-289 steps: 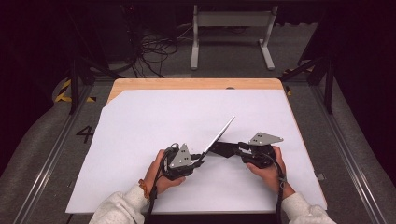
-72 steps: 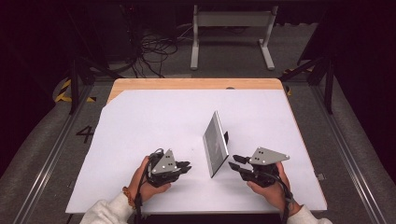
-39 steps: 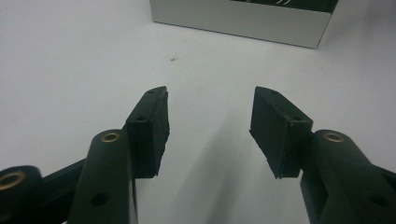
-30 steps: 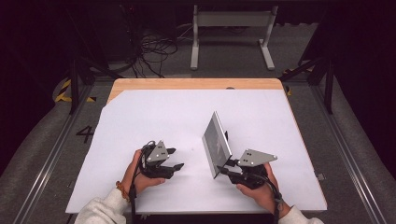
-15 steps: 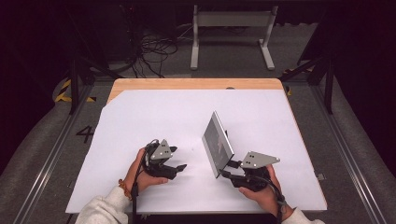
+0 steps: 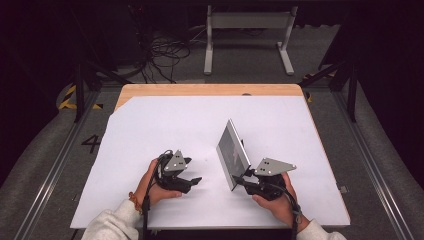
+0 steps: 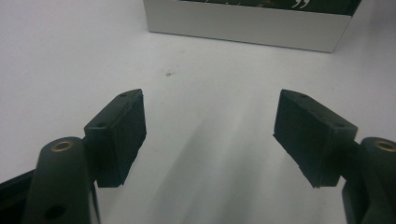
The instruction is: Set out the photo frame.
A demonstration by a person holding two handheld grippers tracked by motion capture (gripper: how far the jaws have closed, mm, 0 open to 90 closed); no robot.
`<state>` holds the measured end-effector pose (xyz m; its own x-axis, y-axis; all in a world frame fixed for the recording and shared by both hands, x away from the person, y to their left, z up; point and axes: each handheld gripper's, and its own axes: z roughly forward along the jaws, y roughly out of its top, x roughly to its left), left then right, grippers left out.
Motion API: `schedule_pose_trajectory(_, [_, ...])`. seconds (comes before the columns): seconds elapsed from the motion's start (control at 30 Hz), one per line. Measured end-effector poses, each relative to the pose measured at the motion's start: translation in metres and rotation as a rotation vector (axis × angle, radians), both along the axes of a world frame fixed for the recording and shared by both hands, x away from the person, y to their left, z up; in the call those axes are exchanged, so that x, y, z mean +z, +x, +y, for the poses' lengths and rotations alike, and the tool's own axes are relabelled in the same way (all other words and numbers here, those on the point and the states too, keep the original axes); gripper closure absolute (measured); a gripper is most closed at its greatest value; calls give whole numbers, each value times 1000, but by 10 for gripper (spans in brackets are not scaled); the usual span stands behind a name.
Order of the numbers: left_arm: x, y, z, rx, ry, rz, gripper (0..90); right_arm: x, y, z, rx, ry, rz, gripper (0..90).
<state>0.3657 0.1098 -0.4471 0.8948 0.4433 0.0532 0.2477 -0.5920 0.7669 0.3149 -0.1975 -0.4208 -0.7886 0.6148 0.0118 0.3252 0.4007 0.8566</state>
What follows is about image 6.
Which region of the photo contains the white paper sheet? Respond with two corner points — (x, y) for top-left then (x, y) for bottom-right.
(69, 95), (351, 230)

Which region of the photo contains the aluminium floor rail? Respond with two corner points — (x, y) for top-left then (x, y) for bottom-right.
(332, 90), (415, 240)
(12, 90), (102, 240)

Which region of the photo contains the white metal desk frame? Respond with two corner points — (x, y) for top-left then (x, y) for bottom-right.
(203, 4), (299, 77)

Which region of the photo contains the orange bead bracelet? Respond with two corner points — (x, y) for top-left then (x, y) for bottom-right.
(128, 190), (144, 215)

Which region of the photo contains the wooden table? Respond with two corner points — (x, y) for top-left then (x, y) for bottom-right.
(114, 83), (352, 226)

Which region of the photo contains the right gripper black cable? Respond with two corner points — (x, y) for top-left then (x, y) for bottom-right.
(272, 182), (304, 240)

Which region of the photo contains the person's right hand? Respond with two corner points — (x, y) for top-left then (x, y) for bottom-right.
(251, 171), (311, 233)

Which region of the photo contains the tangle of black cables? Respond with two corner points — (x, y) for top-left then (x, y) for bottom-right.
(138, 31), (193, 85)

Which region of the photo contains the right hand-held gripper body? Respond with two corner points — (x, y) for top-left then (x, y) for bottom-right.
(244, 157), (298, 202)

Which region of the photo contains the black and silver photo frame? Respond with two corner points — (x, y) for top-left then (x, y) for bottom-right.
(215, 118), (253, 192)

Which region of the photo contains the person's left hand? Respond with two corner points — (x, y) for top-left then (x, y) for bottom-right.
(134, 157), (184, 208)

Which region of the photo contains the black metal stand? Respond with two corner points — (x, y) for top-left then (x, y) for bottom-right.
(297, 58), (360, 123)
(67, 6), (135, 123)

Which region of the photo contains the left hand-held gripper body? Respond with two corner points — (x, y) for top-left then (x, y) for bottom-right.
(155, 149), (194, 195)

